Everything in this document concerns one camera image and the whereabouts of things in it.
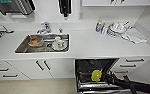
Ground orange air hockey striker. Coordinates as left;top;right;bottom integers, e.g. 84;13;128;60
90;68;103;83

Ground steel dishwasher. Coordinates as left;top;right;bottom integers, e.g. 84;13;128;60
74;57;133;94

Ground small white bottle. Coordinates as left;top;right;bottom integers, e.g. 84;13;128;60
102;23;109;35

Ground white base cabinet door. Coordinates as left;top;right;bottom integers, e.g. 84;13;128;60
40;58;76;80
5;59;55;80

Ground white cup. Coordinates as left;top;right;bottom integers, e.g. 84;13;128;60
111;21;122;32

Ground blue dish soap bottle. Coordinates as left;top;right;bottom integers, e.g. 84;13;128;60
94;19;104;34

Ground white saucer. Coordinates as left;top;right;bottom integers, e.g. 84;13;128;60
51;41;68;52

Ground white mug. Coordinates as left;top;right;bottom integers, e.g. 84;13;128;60
53;35;64;50

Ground small chrome sink knob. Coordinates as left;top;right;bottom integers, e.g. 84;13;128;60
58;27;64;34

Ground round sink drain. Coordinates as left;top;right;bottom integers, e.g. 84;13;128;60
44;42;54;50

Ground chrome faucet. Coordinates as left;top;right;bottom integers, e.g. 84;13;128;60
35;21;53;36

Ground black soap dispenser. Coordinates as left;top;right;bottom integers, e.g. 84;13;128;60
57;0;72;18

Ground stainless steel sink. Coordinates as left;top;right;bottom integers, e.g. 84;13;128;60
13;32;72;55

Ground grey wire dishwasher rack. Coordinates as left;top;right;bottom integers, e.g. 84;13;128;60
76;68;125;93

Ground white utensil handle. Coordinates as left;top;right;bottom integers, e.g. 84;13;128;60
122;20;131;28

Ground black base cabinet handle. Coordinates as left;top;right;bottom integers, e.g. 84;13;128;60
35;60;45;72
42;59;52;71

